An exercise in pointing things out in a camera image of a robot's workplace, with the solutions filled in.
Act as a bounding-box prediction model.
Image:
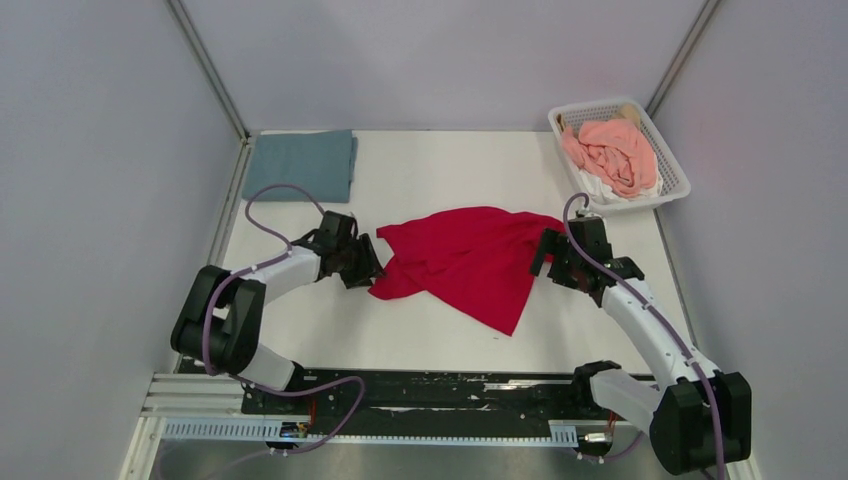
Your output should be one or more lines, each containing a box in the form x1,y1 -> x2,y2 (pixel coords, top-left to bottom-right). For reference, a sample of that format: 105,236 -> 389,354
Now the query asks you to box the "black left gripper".
337,234 -> 389,291

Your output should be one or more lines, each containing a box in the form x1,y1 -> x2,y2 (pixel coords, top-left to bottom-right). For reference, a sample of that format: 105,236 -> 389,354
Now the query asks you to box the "red t shirt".
369,206 -> 564,336

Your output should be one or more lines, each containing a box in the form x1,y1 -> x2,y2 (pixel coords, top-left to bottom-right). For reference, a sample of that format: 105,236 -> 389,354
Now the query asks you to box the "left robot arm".
170,211 -> 384,414

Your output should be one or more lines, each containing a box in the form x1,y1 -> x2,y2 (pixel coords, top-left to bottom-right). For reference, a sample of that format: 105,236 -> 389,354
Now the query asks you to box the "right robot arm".
530,216 -> 752,475

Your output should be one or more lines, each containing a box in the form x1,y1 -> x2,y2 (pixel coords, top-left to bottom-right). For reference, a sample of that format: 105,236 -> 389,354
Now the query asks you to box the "white t shirt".
578,170 -> 664,205

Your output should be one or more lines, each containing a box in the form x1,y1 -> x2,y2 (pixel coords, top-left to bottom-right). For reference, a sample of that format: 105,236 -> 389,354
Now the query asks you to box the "folded blue t shirt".
241,130 -> 358,203

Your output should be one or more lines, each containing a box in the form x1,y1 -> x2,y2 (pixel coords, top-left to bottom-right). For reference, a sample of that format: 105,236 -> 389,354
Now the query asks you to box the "pink t shirt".
561,120 -> 657,197

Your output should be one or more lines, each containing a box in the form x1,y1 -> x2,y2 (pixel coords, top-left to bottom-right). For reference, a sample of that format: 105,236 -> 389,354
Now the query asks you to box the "white plastic laundry basket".
548,97 -> 691,215

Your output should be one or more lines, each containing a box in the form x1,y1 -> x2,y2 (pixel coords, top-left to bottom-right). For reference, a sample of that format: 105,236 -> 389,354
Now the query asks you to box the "beige garment in basket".
549,101 -> 643,134

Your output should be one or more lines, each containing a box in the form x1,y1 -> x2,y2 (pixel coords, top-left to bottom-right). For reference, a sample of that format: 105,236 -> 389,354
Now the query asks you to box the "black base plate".
240,368 -> 623,445

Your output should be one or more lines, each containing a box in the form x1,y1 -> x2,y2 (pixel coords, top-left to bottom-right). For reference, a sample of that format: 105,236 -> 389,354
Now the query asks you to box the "white slotted cable duct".
162,418 -> 579,448

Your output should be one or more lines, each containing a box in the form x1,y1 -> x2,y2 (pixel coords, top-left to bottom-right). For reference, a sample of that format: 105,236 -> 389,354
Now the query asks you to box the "aluminium frame rail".
129,374 -> 763,480

